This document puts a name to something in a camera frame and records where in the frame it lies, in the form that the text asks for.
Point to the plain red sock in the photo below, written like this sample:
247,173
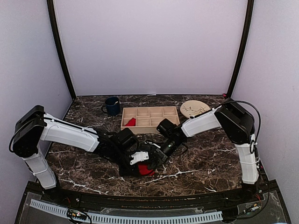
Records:
131,122

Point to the white slotted cable duct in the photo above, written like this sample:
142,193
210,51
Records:
121,216

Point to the black corner post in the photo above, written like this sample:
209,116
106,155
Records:
59,48
242,47

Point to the red santa sock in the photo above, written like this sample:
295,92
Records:
144,171

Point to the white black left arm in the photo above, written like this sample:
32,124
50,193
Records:
37,125

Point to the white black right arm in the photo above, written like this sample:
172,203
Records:
237,123

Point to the wooden compartment tray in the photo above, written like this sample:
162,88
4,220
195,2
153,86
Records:
148,118

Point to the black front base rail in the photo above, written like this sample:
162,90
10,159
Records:
226,200

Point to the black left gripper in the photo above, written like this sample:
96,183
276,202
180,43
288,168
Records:
130,171

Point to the black right corner post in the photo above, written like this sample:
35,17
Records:
242,47

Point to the dark blue mug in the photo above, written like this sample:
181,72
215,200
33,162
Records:
111,106

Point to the round beige decorated plate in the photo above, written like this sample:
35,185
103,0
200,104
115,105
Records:
192,108

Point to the black left corner post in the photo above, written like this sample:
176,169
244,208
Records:
59,48

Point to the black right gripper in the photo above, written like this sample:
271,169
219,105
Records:
160,155

